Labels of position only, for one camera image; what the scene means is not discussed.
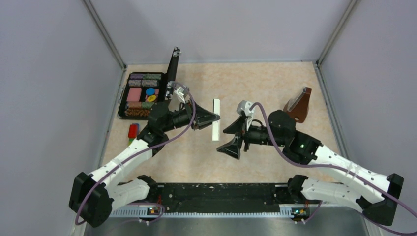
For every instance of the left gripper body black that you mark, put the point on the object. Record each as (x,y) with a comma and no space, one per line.
(188,112)

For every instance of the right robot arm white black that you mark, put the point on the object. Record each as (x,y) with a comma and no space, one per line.
(357,187)

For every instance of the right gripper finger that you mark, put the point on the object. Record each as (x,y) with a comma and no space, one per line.
(235,127)
(232,148)

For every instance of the colourful toy block stack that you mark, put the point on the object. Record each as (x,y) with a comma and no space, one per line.
(133,131)

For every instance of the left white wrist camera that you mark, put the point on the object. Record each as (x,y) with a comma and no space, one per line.
(182,93)

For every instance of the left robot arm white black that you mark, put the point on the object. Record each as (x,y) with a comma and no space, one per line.
(96,195)

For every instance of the black poker chip case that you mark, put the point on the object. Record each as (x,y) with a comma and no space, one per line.
(144,89)

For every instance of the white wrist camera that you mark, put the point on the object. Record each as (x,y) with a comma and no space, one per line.
(245,107)
(182,93)

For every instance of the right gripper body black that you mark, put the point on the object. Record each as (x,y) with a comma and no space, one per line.
(245,135)

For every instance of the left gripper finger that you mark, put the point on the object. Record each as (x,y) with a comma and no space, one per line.
(204,114)
(203,123)

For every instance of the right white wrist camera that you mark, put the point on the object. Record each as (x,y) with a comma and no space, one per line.
(245,107)

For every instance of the brown wooden metronome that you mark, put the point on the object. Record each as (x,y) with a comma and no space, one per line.
(298,106)

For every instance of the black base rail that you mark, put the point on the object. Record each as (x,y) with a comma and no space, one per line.
(227,200)

